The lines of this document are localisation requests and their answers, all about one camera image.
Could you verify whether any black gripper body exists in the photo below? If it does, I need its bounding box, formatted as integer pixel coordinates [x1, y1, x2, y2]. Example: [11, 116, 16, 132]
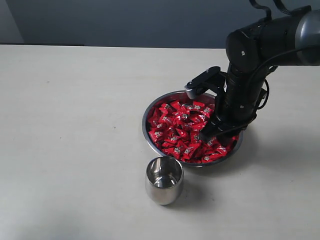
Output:
[212, 64, 267, 129]

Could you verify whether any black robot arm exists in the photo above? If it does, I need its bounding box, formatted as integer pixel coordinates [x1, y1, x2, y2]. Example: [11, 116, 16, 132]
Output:
[199, 5, 320, 142]

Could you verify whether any pile of red wrapped candies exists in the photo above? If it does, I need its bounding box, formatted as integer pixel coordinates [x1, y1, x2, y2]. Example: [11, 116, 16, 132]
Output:
[147, 100, 231, 163]

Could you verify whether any round steel bowl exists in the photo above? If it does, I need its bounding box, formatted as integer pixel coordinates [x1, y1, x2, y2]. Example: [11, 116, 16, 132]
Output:
[142, 90, 243, 168]

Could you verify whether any stainless steel cup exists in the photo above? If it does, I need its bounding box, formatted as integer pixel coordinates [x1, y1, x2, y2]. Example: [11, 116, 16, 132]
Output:
[145, 156, 184, 206]

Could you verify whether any black cable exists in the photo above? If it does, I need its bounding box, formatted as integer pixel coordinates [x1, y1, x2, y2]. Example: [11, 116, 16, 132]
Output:
[246, 44, 320, 112]

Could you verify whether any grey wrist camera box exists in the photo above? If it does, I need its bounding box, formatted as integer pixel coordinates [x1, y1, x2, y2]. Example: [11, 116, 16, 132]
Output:
[184, 66, 221, 100]

